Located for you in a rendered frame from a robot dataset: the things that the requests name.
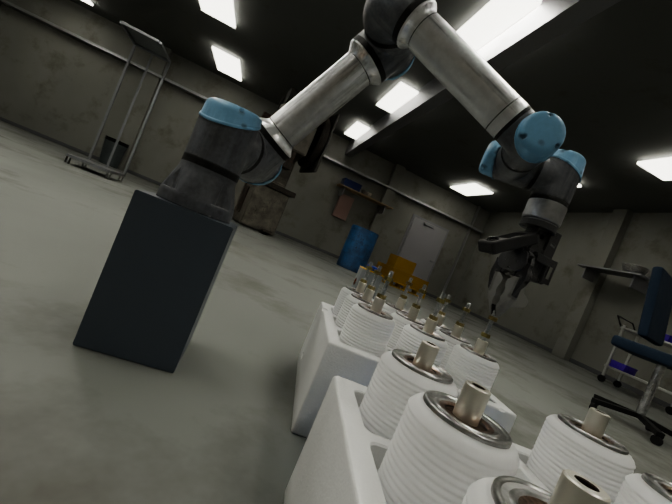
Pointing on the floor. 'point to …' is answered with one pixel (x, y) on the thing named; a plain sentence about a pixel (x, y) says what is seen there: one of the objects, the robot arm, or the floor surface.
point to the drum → (357, 248)
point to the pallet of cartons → (403, 269)
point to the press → (259, 194)
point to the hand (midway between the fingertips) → (494, 308)
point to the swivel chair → (660, 301)
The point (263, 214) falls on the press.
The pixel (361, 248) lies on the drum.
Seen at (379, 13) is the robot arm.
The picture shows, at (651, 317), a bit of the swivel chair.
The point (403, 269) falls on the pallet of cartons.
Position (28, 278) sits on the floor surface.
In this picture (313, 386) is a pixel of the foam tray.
